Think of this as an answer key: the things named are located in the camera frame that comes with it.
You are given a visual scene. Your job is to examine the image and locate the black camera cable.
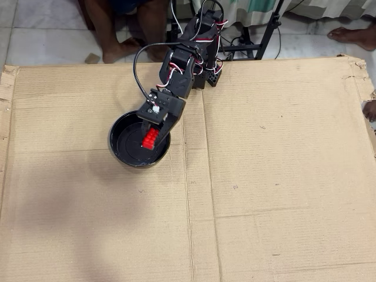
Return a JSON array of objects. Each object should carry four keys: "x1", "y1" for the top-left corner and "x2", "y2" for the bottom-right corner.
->
[{"x1": 133, "y1": 42, "x2": 189, "y2": 99}]

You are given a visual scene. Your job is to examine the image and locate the black power cable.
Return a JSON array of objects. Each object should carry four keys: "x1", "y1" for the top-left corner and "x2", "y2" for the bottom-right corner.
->
[{"x1": 273, "y1": 14, "x2": 283, "y2": 59}]

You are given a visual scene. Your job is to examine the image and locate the white cable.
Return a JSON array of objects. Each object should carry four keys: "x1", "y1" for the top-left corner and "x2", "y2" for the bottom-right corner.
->
[{"x1": 170, "y1": 0, "x2": 184, "y2": 30}]

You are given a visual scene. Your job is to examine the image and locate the patterned bed sheet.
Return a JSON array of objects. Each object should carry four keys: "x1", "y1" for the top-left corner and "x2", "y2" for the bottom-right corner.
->
[{"x1": 167, "y1": 0, "x2": 376, "y2": 29}]

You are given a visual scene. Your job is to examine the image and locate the brown cardboard sheet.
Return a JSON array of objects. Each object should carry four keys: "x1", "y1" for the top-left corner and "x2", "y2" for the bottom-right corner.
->
[{"x1": 0, "y1": 54, "x2": 376, "y2": 282}]

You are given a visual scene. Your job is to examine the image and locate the black power plug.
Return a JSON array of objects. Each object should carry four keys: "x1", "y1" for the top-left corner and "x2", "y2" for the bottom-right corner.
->
[{"x1": 230, "y1": 35, "x2": 250, "y2": 48}]

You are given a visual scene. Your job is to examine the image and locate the bare person foot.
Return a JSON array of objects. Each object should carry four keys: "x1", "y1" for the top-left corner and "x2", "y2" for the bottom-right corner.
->
[
  {"x1": 362, "y1": 99, "x2": 376, "y2": 123},
  {"x1": 327, "y1": 25, "x2": 376, "y2": 51}
]

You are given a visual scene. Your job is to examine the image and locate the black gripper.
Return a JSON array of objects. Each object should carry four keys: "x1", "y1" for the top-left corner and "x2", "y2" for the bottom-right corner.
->
[{"x1": 142, "y1": 93, "x2": 187, "y2": 147}]

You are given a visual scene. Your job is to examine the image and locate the bare person leg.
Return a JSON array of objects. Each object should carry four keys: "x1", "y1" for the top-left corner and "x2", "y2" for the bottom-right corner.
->
[
  {"x1": 78, "y1": 0, "x2": 142, "y2": 65},
  {"x1": 136, "y1": 0, "x2": 174, "y2": 63}
]

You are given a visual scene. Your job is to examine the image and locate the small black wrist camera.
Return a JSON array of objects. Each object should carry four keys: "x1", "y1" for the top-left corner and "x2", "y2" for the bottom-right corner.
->
[{"x1": 137, "y1": 88, "x2": 172, "y2": 124}]

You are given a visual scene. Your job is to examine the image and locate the black round plastic bowl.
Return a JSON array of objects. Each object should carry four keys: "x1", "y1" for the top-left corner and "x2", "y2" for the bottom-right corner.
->
[{"x1": 108, "y1": 110, "x2": 172, "y2": 168}]

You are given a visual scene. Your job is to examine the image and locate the black metal post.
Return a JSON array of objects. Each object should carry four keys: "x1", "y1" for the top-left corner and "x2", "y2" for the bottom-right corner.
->
[{"x1": 166, "y1": 0, "x2": 180, "y2": 59}]

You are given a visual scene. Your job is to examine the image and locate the dark blue shorts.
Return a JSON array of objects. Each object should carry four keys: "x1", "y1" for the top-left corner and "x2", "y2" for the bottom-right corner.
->
[{"x1": 110, "y1": 0, "x2": 147, "y2": 15}]

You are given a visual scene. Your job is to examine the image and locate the red lego block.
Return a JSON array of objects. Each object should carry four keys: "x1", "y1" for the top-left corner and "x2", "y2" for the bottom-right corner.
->
[{"x1": 141, "y1": 127, "x2": 161, "y2": 149}]

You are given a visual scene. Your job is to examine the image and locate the black tripod stand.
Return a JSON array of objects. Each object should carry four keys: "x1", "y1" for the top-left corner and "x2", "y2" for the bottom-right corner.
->
[{"x1": 221, "y1": 0, "x2": 287, "y2": 61}]

